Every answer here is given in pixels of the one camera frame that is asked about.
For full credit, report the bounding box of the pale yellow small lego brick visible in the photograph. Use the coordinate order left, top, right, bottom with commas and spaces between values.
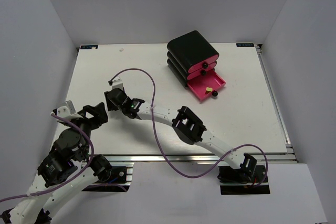
205, 87, 213, 94

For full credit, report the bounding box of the pink drawer with black knob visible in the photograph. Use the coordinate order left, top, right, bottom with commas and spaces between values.
188, 55, 219, 73

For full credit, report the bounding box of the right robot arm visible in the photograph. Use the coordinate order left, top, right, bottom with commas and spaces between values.
104, 88, 257, 181

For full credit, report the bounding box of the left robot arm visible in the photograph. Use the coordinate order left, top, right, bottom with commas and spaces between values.
1, 101, 112, 223

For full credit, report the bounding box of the black drawer cabinet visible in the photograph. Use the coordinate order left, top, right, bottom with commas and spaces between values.
167, 30, 219, 87

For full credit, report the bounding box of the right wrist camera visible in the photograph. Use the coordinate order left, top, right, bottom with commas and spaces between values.
108, 77, 124, 91

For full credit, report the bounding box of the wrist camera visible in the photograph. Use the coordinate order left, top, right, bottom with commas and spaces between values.
52, 100, 81, 121
108, 77, 124, 91

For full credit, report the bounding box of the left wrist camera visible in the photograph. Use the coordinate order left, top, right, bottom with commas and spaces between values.
52, 100, 81, 121

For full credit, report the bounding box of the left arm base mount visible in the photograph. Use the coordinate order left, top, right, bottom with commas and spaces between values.
82, 155, 130, 193

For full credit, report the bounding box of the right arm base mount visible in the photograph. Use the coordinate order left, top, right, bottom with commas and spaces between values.
217, 165, 270, 195

